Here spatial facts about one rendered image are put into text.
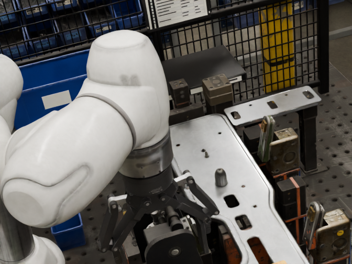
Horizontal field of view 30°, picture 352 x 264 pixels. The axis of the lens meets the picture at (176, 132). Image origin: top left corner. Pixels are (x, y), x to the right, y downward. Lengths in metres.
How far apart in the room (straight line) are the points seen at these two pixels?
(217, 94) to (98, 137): 1.29
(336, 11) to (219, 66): 2.67
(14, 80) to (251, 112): 0.85
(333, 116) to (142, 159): 1.65
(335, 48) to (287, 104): 2.33
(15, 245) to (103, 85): 0.88
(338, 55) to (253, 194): 2.63
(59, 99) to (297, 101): 0.73
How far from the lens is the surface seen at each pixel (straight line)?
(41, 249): 1.74
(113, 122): 0.82
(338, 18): 4.72
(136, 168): 0.94
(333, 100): 2.60
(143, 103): 0.85
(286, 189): 1.75
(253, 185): 1.76
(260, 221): 1.65
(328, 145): 2.37
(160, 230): 1.44
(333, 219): 1.59
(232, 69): 2.19
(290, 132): 1.86
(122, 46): 0.85
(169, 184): 0.99
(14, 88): 1.42
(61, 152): 0.77
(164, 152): 0.94
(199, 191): 1.04
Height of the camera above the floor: 2.15
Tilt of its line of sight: 35 degrees down
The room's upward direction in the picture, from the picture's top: 10 degrees counter-clockwise
